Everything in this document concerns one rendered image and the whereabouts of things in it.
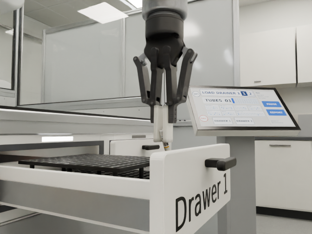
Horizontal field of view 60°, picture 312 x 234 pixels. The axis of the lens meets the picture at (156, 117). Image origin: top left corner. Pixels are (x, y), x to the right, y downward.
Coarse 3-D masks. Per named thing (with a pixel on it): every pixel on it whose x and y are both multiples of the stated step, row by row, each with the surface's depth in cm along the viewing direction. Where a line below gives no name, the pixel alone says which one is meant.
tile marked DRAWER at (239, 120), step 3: (234, 117) 129; (237, 117) 130; (240, 117) 130; (243, 117) 130; (246, 117) 130; (249, 117) 131; (237, 120) 128; (240, 120) 129; (243, 120) 129; (246, 120) 129; (249, 120) 129; (252, 120) 130; (237, 123) 127; (240, 123) 127; (243, 123) 127; (246, 123) 128; (249, 123) 128; (252, 123) 128
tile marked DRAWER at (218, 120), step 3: (213, 117) 128; (216, 117) 128; (219, 117) 128; (222, 117) 128; (225, 117) 129; (228, 117) 129; (213, 120) 126; (216, 120) 127; (219, 120) 127; (222, 120) 127; (225, 120) 127; (228, 120) 128; (231, 120) 128; (216, 123) 125; (219, 123) 125; (222, 123) 126; (225, 123) 126; (228, 123) 126; (231, 123) 126
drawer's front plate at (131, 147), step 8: (112, 144) 70; (120, 144) 72; (128, 144) 75; (136, 144) 79; (144, 144) 83; (152, 144) 87; (160, 144) 92; (112, 152) 70; (120, 152) 72; (128, 152) 75; (136, 152) 79; (144, 152) 83; (152, 152) 87
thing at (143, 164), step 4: (128, 164) 42; (132, 164) 43; (136, 164) 43; (140, 164) 42; (144, 164) 44; (148, 164) 45; (112, 168) 38; (116, 168) 38; (120, 168) 38; (124, 168) 39; (128, 168) 40; (132, 168) 41; (136, 168) 42; (116, 172) 38; (120, 172) 38
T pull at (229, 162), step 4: (208, 160) 39; (212, 160) 39; (216, 160) 39; (220, 160) 37; (224, 160) 37; (228, 160) 38; (232, 160) 40; (208, 164) 39; (212, 164) 39; (216, 164) 36; (220, 164) 36; (224, 164) 36; (228, 164) 38; (232, 164) 40; (220, 168) 36; (224, 168) 36; (228, 168) 38
